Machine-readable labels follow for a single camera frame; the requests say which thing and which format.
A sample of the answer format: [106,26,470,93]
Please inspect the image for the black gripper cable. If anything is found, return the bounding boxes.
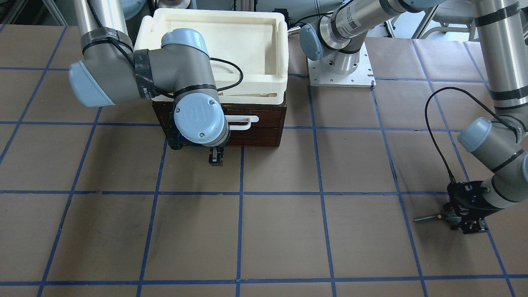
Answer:
[86,0,244,93]

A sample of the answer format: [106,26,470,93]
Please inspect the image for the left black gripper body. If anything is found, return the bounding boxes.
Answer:
[445,181,499,234]

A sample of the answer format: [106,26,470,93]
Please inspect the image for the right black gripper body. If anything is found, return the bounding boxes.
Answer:
[210,146,224,156]

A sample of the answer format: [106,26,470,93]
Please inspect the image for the grey office chair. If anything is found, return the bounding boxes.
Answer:
[412,0,476,41]

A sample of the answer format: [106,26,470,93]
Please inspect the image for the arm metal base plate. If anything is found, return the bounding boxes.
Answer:
[307,43,377,88]

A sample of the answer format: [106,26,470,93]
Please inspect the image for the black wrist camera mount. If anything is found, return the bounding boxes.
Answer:
[164,115,184,151]

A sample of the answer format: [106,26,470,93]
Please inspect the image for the wooden drawer with white handle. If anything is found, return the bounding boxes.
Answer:
[224,108,282,129]

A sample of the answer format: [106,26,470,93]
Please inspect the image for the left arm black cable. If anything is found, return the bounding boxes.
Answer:
[425,87,522,186]

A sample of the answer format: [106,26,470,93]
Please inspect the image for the white plastic tray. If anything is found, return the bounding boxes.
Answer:
[134,8,289,105]

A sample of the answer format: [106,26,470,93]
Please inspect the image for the orange grey handled scissors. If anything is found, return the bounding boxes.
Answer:
[413,212,458,223]

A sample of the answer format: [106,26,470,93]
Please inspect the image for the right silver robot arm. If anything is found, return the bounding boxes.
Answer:
[68,0,230,166]

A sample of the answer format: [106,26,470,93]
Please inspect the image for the dark brown wooden cabinet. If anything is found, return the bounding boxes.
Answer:
[151,89,287,150]

